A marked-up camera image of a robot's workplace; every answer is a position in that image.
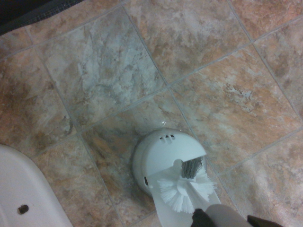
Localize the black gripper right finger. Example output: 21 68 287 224
247 214 283 227

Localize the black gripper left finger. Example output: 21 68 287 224
191 207 215 227

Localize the white toilet brush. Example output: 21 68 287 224
157 156 250 227

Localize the white toilet brush holder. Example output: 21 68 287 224
131 127 223 227

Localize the white toilet bowl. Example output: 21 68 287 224
0 144 74 227

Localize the black baseboard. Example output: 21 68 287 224
0 0 125 36

